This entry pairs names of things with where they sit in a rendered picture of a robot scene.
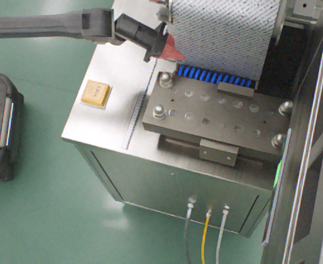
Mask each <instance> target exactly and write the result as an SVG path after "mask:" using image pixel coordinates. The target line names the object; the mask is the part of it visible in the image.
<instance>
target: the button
mask: <svg viewBox="0 0 323 264"><path fill-rule="evenodd" d="M109 89H110V86H109V84H106V83H103V82H99V81H96V80H88V81H87V83H86V85H85V89H84V92H83V93H82V96H81V98H80V99H81V100H82V102H85V103H88V104H95V105H97V106H103V105H104V103H105V101H106V98H107V93H108V92H109Z"/></svg>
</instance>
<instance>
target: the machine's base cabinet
mask: <svg viewBox="0 0 323 264"><path fill-rule="evenodd" d="M74 146H75V147H76V149H78V151H79V153H80V154H81V155H82V156H83V158H84V159H85V161H86V162H87V163H88V164H89V166H90V167H91V169H92V170H93V172H95V174H96V175H97V178H99V180H100V181H101V182H102V184H103V185H104V187H105V188H106V189H107V190H108V192H109V193H110V195H112V197H113V198H114V200H115V201H119V202H122V203H125V204H129V205H131V206H136V207H140V208H143V209H147V210H149V211H153V212H159V213H161V214H164V215H167V216H171V217H176V218H179V219H183V220H186V217H187V209H188V208H187V204H188V203H191V204H193V205H194V206H195V207H194V209H193V210H192V214H191V218H190V222H192V223H197V224H201V225H204V226H205V222H206V219H207V218H206V217H205V215H206V213H208V212H209V213H210V214H211V217H210V218H209V222H208V225H207V227H210V228H214V229H220V230H221V223H222V218H223V213H222V210H223V209H227V210H228V211H229V214H228V215H227V217H226V222H225V224H224V229H223V231H225V232H228V233H232V234H238V235H240V236H244V237H246V238H250V236H251V235H252V234H253V233H254V231H255V229H256V228H257V226H258V225H259V223H260V222H261V220H262V219H263V218H264V217H265V215H266V213H267V212H268V210H269V206H270V201H271V197H272V195H267V194H263V193H261V192H256V191H253V190H249V189H244V188H240V187H237V186H234V185H230V184H224V183H221V182H217V181H215V180H211V179H207V178H202V177H198V176H195V175H191V174H188V173H185V172H178V171H176V170H172V169H169V168H165V167H159V166H156V165H152V164H150V163H146V162H142V161H137V160H133V159H130V158H126V157H122V156H119V155H114V154H111V153H107V152H104V151H100V150H94V149H91V148H88V147H84V146H80V145H77V144H74Z"/></svg>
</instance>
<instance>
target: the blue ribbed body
mask: <svg viewBox="0 0 323 264"><path fill-rule="evenodd" d="M181 74H182V76H184V77H186V76H187V75H188V78H192V76H194V77H193V79H196V80H197V79H198V77H199V80H201V81H203V79H204V81H206V82H208V81H209V80H210V82H211V83H214V81H216V84H219V81H221V82H225V83H228V84H233V85H238V86H243V87H248V88H251V89H255V85H254V84H253V81H252V80H249V81H247V80H246V79H243V80H241V78H240V77H238V78H237V79H236V77H235V76H232V77H231V78H230V75H226V76H225V75H224V74H221V75H219V73H217V72H216V73H215V74H214V73H213V71H210V72H209V73H208V71H207V70H204V71H203V70H202V69H198V70H197V69H196V68H195V67H194V68H193V69H192V68H191V67H190V66H188V67H186V66H185V65H182V66H181V68H179V69H178V74H177V75H181Z"/></svg>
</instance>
